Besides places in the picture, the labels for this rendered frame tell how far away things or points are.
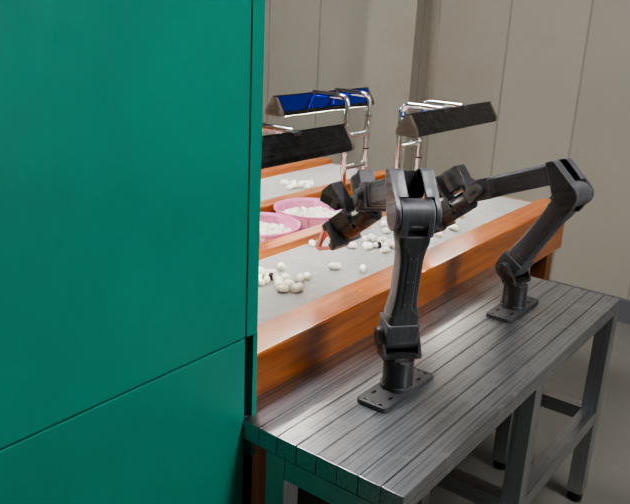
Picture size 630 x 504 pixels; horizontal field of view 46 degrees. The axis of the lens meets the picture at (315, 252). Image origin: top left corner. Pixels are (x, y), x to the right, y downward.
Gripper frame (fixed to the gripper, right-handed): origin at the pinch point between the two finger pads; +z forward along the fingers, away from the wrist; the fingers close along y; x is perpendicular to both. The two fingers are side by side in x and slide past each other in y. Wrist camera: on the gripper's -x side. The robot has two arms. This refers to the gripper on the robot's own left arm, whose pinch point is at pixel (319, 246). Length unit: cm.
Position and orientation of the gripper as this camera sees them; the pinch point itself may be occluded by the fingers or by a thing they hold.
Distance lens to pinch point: 182.1
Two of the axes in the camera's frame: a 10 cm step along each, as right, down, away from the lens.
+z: -6.3, 4.4, 6.4
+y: -6.1, 2.2, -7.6
